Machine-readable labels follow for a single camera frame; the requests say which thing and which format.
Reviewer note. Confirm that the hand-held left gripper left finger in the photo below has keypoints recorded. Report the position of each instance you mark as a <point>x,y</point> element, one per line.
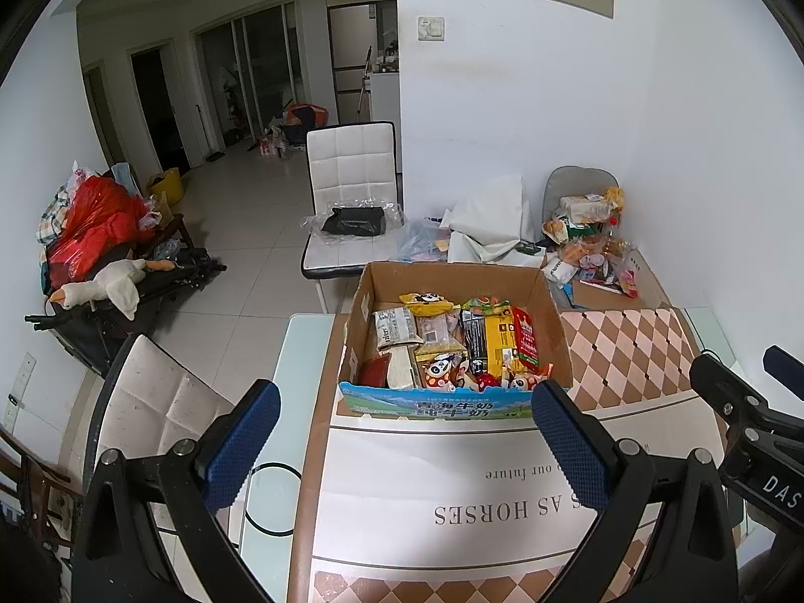
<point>245,446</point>

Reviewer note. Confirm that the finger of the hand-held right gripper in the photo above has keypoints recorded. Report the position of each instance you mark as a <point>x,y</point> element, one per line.
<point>719,383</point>
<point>788,367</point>

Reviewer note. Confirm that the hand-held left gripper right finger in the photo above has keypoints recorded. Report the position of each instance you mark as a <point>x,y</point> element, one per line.
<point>568,446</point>

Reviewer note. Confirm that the red white panda snack packet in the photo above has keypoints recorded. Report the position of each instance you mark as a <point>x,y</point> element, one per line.
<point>524,380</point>

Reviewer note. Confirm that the orange brown snack packet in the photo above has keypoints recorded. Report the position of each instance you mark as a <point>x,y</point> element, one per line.
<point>546,369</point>

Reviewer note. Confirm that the red triangular snack packet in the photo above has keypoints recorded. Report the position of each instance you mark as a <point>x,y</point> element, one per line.
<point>487,382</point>

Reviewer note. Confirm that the red crown-print snack packet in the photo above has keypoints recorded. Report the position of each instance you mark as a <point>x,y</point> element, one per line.
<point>526,339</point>

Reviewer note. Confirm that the black yellow noodle packet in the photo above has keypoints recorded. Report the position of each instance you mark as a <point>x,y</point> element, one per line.
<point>493,339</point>

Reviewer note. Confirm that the orange panda snack packet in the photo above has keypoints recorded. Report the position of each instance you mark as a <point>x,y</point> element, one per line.
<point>443,372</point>

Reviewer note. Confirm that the dark red sachet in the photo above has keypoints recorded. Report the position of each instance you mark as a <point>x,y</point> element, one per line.
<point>375,370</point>

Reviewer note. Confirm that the green candy bag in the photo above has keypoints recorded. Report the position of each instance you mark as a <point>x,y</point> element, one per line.
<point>487,304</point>

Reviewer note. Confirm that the silver white snack packet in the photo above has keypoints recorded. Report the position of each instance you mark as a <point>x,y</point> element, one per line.
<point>396,326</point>

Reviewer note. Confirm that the yellow panda snack packet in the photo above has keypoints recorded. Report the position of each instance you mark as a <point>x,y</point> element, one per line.
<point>427,304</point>

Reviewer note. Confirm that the cardboard box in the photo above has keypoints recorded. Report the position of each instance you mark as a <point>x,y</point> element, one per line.
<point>452,279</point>

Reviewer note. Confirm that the white padded chair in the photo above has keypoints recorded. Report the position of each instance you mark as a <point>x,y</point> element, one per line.
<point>157,402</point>
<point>352,157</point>

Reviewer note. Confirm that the dark bench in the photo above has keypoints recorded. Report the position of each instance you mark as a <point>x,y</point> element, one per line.
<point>81,333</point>

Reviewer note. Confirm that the pile of snack packets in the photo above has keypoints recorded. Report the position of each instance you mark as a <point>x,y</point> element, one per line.
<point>584,232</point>

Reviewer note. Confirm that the white goose plush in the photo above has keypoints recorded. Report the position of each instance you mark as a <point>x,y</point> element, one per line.
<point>107,282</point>

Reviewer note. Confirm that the brown wooden chair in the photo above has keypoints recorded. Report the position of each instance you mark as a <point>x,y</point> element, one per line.
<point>31,483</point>

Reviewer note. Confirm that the white cloth bag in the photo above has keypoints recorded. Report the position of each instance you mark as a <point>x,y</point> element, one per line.
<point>490,213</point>

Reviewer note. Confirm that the clear bag of packets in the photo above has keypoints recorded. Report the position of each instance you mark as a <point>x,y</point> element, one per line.
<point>421,242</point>

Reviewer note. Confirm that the grey chair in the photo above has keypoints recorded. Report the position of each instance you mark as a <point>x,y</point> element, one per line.
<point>571,179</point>

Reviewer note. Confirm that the red plastic bag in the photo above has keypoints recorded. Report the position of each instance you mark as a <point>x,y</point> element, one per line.
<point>94,226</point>

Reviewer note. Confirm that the yellow container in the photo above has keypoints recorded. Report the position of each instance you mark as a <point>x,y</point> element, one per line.
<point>166,185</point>

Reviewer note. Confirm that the clear plastic wrap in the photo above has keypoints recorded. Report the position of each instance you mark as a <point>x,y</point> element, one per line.
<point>394,217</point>

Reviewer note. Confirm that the plaid cloth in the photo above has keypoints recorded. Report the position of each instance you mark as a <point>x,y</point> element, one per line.
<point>50,213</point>

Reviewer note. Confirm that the pink white bags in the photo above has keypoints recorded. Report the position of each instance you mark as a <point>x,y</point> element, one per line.
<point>273,141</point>

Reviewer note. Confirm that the orange black bag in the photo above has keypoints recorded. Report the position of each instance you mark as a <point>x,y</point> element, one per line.
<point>308,116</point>

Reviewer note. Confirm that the white cabinet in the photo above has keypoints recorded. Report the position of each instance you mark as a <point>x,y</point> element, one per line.
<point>384,97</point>

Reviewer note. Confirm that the white wall power strip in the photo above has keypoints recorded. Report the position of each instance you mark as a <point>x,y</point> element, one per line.
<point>17,383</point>

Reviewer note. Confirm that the white light switch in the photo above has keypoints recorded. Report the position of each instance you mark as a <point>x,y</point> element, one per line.
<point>431,28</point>

